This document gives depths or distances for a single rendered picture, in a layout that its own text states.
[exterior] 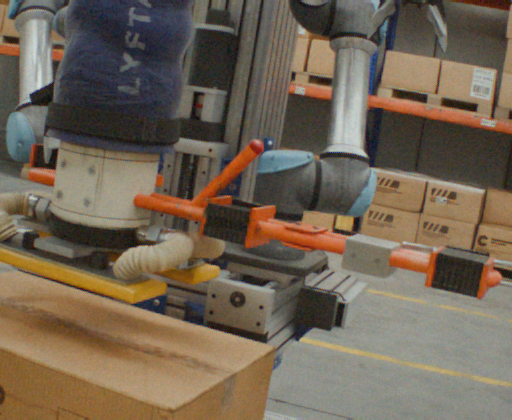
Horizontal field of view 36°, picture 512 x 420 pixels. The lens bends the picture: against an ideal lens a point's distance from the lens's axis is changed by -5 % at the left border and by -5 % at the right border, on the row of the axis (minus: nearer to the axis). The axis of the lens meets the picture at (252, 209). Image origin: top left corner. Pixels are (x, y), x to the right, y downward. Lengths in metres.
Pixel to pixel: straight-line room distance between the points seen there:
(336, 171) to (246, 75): 0.36
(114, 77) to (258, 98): 0.78
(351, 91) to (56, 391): 1.01
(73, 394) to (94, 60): 0.50
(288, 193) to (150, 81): 0.60
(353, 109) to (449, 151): 7.83
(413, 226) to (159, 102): 7.20
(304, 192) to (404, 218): 6.62
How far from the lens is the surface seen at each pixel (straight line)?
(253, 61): 2.00
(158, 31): 1.26
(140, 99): 1.25
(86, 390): 1.19
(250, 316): 1.67
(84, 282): 1.22
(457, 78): 8.39
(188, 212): 1.25
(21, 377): 1.26
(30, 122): 1.91
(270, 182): 1.77
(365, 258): 1.15
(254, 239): 1.21
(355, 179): 1.80
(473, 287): 1.12
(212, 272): 1.40
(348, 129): 1.84
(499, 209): 8.84
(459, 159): 9.65
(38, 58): 2.04
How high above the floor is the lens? 1.37
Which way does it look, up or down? 8 degrees down
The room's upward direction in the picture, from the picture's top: 9 degrees clockwise
